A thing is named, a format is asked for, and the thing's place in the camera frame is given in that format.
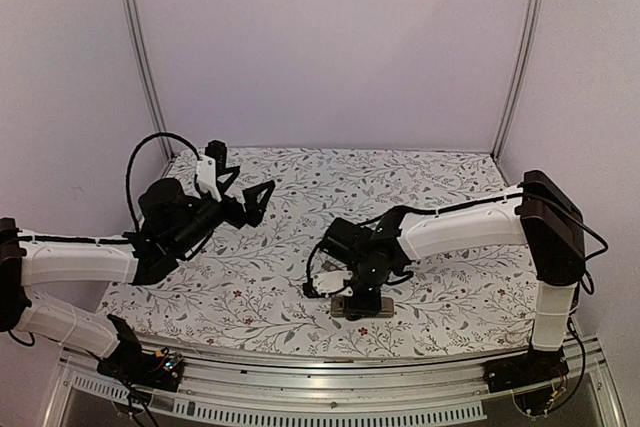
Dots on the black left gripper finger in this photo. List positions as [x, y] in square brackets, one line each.
[256, 200]
[226, 176]

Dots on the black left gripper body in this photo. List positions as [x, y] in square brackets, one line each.
[186, 237]

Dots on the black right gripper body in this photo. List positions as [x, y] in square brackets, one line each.
[370, 277]

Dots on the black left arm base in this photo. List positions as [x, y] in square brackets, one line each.
[129, 364]

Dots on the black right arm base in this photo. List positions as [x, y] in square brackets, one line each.
[542, 376]

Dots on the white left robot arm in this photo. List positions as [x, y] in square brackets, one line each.
[29, 259]

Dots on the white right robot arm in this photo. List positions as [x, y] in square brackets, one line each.
[534, 214]

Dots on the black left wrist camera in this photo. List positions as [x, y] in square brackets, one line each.
[207, 167]

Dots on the aluminium front rail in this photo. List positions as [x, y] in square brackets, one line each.
[233, 387]

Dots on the left aluminium corner post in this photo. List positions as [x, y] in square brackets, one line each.
[143, 64]

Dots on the aluminium corner post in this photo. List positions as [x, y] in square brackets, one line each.
[516, 83]
[143, 64]

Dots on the right aluminium corner post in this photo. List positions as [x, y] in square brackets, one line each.
[516, 83]

